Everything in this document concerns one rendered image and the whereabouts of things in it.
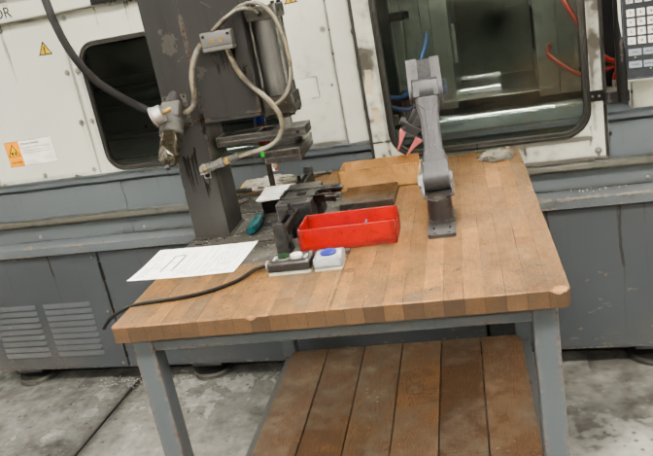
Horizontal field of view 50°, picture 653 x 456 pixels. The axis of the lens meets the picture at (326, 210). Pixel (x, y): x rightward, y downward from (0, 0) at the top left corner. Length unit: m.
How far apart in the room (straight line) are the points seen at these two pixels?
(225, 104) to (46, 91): 1.25
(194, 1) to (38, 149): 1.39
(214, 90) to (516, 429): 1.30
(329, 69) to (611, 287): 1.28
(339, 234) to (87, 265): 1.64
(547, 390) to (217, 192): 1.03
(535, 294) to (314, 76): 1.41
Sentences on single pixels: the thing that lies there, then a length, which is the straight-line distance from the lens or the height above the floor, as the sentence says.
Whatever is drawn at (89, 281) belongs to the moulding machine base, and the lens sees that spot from 3.21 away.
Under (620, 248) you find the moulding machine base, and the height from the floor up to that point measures 0.48.
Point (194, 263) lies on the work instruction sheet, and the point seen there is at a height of 0.90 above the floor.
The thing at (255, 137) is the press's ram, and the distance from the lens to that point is 1.97.
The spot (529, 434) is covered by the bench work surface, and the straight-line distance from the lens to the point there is 2.20.
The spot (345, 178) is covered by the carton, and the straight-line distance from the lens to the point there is 2.22.
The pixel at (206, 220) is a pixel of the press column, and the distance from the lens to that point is 2.06.
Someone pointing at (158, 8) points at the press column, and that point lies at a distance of 1.97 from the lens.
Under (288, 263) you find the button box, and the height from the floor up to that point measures 0.93.
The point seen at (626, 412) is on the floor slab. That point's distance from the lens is 2.67.
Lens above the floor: 1.53
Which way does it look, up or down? 17 degrees down
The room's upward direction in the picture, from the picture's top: 11 degrees counter-clockwise
